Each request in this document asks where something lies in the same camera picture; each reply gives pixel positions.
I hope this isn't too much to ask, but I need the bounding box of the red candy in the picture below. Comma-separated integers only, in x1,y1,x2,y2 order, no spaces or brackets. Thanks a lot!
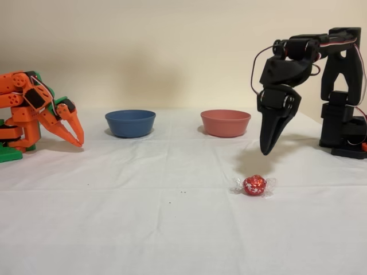
230,174,278,199

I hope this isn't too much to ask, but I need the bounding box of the green robot base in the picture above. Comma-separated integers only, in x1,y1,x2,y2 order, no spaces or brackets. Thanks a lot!
0,119,24,163

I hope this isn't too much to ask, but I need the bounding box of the red bowl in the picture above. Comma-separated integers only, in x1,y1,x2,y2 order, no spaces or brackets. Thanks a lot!
200,109,252,139

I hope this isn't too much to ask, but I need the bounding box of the blue bowl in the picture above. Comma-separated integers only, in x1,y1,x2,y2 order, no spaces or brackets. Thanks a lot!
104,109,157,139

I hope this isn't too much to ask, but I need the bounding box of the white tablecloth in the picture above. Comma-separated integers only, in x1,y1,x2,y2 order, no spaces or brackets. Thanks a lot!
0,107,367,275

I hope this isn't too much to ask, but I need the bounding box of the black gripper servo cable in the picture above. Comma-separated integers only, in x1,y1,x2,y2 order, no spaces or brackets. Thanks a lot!
251,45,278,97

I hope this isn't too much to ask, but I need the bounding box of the black arm servo cable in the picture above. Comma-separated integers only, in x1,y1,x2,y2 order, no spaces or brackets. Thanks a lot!
312,36,367,144

